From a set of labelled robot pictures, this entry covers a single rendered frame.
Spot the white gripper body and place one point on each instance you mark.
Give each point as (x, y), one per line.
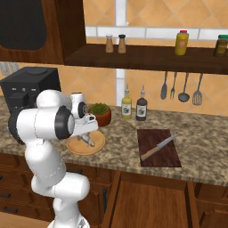
(86, 127)

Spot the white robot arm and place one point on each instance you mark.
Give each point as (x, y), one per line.
(44, 154)

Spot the round wooden plate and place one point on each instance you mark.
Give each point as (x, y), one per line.
(77, 147)

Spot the dark wood cutting board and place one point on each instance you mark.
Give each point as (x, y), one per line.
(161, 154)

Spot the wooden drawer front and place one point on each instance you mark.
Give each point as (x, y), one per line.
(13, 185)
(20, 212)

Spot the open wooden drawer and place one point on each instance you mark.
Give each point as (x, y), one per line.
(148, 201)

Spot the green plant in red pot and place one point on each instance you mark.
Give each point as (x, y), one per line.
(102, 114)

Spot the yellow oil bottle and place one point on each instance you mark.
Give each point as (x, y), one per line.
(126, 108)

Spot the dark sauce bottle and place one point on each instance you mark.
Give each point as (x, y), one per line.
(141, 109)

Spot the wooden cupboard door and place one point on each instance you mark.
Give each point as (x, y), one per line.
(212, 207)
(96, 205)

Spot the black coffee machine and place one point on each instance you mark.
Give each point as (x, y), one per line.
(29, 83)

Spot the grey hanging spoon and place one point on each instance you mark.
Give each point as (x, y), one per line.
(164, 90)

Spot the salt shaker with grey cap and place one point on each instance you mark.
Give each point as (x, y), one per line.
(109, 44)

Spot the pepper shaker with black cap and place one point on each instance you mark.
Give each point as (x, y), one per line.
(122, 44)

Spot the grey hanging fork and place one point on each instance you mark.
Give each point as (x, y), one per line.
(173, 89)

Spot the grey hanging ladle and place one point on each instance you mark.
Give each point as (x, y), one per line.
(184, 96)

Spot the grey hanging slotted turner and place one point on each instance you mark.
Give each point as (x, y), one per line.
(197, 97)

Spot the yellow bottle with red cap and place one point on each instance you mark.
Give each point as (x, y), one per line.
(181, 43)

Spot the brown jar with green lid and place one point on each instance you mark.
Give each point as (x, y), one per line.
(221, 46)

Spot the dark wood wall shelf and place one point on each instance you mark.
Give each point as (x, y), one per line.
(154, 59)

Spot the dark wood wall cupboard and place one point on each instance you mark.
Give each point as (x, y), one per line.
(59, 26)

